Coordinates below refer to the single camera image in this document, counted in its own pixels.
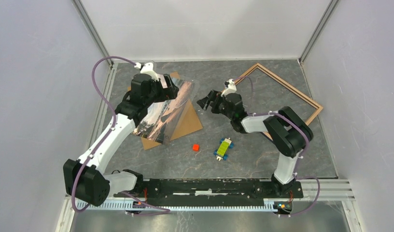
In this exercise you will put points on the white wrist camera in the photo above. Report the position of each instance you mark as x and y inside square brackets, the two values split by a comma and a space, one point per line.
[147, 68]
[230, 87]

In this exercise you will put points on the aluminium rail front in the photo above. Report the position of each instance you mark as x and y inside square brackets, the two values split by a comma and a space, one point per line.
[330, 190]

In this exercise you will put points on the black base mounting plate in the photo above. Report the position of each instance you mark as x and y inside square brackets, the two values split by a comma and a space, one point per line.
[211, 192]

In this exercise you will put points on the left corner aluminium post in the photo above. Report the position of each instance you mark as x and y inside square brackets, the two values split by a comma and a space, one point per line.
[82, 12]

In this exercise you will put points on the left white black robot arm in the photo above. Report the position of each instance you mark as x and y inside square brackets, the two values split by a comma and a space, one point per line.
[84, 178]

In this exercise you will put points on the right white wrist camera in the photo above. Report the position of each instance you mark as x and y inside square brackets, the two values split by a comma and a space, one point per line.
[230, 87]

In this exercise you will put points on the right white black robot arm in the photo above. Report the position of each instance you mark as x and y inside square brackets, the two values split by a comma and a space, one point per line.
[288, 132]

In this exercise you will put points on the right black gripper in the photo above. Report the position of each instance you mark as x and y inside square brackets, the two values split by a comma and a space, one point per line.
[204, 102]

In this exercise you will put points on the wooden picture frame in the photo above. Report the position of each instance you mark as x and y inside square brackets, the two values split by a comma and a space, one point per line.
[269, 86]

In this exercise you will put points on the beach landscape photo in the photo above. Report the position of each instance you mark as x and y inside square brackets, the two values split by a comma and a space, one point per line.
[163, 117]

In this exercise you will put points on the brown cardboard backing board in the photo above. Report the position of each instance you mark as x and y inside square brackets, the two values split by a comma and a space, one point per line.
[169, 120]

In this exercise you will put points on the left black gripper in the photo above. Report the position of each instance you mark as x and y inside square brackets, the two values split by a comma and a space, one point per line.
[168, 93]

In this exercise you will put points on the corner aluminium post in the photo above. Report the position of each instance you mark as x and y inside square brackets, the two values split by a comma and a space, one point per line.
[82, 12]
[318, 30]

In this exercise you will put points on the right corner aluminium post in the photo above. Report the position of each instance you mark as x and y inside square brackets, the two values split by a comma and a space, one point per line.
[318, 30]

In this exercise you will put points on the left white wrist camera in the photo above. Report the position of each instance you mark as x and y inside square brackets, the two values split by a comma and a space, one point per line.
[147, 68]

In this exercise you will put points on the white slotted cable duct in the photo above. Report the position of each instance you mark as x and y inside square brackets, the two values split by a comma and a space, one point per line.
[128, 205]

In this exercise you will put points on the green blue toy brick car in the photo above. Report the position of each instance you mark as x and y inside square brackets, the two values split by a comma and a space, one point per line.
[225, 145]

